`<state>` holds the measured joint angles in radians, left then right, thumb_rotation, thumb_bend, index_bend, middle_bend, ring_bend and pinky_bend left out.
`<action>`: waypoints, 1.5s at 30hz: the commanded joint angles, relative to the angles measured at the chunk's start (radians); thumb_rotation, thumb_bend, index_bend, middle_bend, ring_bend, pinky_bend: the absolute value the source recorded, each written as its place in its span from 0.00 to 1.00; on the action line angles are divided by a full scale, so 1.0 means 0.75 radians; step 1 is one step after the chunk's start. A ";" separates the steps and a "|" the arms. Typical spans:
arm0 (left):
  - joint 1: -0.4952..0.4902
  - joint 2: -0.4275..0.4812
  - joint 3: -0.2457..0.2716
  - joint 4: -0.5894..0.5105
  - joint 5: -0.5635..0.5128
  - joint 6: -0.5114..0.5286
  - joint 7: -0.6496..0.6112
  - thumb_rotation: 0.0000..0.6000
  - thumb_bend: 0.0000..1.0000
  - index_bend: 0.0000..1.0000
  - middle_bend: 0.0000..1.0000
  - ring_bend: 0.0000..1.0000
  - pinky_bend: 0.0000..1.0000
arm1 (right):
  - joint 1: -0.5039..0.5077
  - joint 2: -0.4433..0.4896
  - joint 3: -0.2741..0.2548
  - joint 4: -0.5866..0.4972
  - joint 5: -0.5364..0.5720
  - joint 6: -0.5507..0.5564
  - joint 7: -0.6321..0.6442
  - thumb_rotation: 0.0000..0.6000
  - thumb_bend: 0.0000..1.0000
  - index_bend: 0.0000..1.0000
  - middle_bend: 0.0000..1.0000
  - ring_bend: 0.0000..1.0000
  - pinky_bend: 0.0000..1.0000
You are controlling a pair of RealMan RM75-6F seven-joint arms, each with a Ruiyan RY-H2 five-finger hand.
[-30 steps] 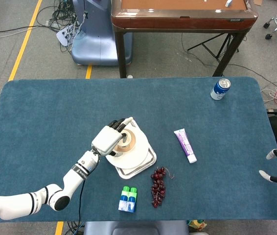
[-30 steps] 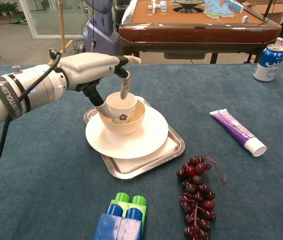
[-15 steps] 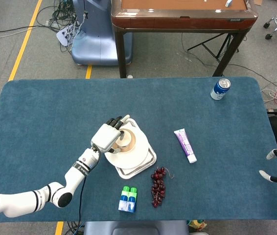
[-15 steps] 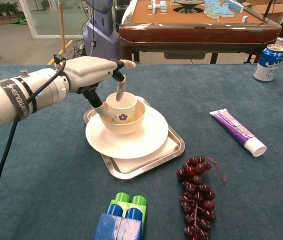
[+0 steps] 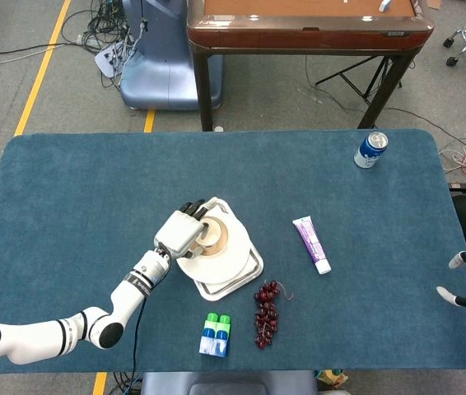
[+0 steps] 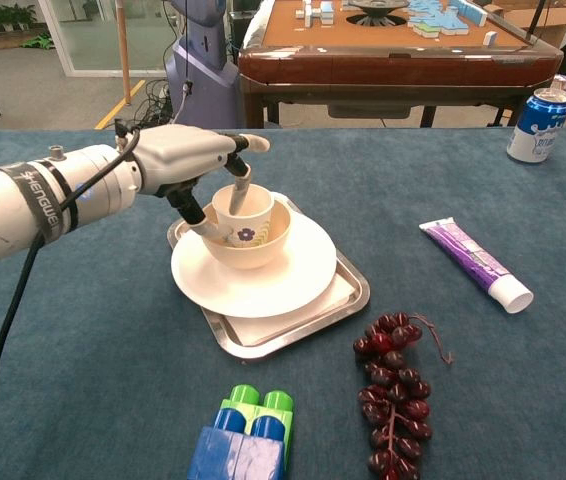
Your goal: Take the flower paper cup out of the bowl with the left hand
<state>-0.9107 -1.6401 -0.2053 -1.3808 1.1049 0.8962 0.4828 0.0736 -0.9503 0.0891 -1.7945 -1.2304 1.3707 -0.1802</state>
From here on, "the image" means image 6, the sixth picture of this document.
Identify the cardboard box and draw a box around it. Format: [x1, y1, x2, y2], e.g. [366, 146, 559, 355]
[484, 0, 566, 47]

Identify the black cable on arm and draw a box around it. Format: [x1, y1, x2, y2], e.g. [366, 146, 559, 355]
[0, 118, 142, 480]

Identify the stack of mahjong tiles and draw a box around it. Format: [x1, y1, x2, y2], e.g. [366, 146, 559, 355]
[296, 0, 337, 27]

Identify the blue felt table cloth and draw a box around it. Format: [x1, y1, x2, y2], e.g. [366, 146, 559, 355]
[0, 126, 566, 480]

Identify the paper cup with purple flower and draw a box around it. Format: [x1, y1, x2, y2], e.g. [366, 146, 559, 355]
[211, 183, 276, 249]

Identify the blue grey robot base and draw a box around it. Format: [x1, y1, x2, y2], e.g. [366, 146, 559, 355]
[164, 0, 245, 129]

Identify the wooden pole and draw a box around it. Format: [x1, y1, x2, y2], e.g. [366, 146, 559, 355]
[114, 0, 133, 106]

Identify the white square plate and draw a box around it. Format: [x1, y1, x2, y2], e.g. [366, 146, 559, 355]
[221, 272, 355, 347]

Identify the black mahjong dice dome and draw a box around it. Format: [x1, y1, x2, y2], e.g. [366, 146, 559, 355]
[346, 0, 410, 26]

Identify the dark red grape bunch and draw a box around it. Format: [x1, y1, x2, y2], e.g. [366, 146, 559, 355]
[352, 311, 455, 480]

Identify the tangle of black cables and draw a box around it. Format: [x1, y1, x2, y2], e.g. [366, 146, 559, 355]
[132, 77, 179, 129]

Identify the cream bowl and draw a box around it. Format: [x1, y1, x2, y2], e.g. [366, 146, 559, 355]
[199, 198, 293, 272]

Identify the pile of mahjong tiles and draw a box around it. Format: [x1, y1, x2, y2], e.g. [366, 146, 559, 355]
[406, 0, 489, 39]

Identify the blue white drink can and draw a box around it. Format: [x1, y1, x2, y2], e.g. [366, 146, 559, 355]
[505, 87, 566, 164]

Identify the blue building block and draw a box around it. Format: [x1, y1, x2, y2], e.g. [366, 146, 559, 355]
[186, 407, 287, 480]

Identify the green building block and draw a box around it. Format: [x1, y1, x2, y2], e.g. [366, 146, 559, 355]
[219, 383, 296, 469]

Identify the silver metal tray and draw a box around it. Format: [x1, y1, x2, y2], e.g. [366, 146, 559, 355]
[166, 191, 372, 362]

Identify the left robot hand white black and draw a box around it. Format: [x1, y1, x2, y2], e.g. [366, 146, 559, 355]
[134, 123, 272, 241]

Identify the brown mahjong table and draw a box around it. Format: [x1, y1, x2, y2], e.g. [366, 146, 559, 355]
[236, 0, 565, 130]

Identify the white round plate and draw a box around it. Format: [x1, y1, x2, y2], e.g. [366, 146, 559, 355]
[169, 211, 339, 320]

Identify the purple white toothpaste tube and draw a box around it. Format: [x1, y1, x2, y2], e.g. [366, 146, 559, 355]
[418, 215, 536, 316]

